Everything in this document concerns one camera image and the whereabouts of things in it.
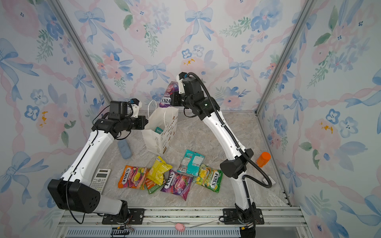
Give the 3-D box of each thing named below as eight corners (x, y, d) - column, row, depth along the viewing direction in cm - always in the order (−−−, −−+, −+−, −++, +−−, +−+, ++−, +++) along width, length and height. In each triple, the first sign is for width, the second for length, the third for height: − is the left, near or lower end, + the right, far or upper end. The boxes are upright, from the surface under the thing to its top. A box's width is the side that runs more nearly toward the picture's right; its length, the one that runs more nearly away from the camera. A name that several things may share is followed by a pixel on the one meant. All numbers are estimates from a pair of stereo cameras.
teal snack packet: (178, 171, 91) (177, 168, 88) (187, 152, 99) (187, 149, 96) (196, 178, 88) (196, 176, 85) (204, 158, 97) (204, 155, 94)
